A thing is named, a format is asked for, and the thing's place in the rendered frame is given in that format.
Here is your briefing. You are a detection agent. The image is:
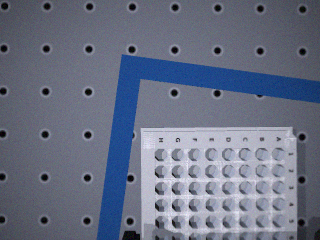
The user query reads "blue floor tape marking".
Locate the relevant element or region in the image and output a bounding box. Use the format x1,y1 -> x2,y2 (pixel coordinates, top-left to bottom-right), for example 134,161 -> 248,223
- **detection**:
97,54 -> 320,240

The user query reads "white well plate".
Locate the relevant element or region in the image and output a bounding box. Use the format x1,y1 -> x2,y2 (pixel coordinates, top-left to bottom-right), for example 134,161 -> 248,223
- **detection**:
141,127 -> 297,240

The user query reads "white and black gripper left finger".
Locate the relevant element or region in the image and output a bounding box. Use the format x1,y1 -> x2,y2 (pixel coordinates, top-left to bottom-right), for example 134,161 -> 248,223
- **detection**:
122,231 -> 140,240

